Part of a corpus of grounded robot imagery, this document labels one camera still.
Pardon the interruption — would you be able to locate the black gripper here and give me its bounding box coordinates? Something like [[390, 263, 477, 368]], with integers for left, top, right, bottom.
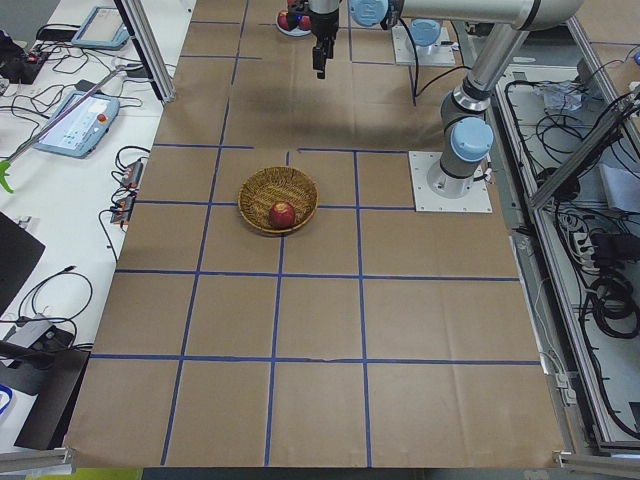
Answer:
[[287, 0, 338, 79]]

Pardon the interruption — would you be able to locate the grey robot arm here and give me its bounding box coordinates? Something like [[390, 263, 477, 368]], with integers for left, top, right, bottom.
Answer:
[[406, 18, 443, 49], [348, 0, 582, 199]]

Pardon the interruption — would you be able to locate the red apple on plate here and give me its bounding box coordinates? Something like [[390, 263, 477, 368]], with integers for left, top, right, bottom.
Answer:
[[277, 11, 291, 32], [297, 15, 311, 32]]

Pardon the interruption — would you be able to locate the grey round plate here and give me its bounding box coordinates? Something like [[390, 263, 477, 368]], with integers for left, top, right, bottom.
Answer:
[[277, 25, 311, 37]]

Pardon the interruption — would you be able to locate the woven wicker basket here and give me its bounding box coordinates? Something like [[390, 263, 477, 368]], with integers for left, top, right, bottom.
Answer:
[[237, 166, 319, 235]]

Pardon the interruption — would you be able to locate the red apple in basket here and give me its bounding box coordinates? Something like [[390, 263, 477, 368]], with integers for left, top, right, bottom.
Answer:
[[268, 201, 296, 230]]

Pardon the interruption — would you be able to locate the far blue teach pendant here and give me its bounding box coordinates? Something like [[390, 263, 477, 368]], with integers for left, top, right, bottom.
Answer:
[[71, 6, 129, 50]]

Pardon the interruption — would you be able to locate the blue teach pendant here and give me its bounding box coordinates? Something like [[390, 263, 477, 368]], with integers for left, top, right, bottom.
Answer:
[[71, 6, 129, 50], [34, 94, 120, 158]]

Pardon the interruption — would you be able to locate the near blue teach pendant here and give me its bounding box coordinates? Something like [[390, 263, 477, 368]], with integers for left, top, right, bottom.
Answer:
[[34, 94, 120, 158]]

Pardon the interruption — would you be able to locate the reacher grabber stick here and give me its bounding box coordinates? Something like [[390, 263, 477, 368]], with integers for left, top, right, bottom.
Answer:
[[1, 65, 127, 194]]

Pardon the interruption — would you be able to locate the black laptop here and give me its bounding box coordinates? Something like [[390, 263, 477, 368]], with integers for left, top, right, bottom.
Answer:
[[0, 213, 45, 313]]

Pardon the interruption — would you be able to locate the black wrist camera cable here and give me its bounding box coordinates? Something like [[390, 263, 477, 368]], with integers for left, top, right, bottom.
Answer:
[[394, 14, 471, 97]]

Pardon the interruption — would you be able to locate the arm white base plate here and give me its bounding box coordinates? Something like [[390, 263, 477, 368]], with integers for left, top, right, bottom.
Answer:
[[392, 26, 456, 67], [408, 151, 493, 214]]

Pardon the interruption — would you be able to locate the aluminium frame post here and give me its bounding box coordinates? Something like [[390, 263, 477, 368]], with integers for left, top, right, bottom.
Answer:
[[114, 0, 176, 105]]

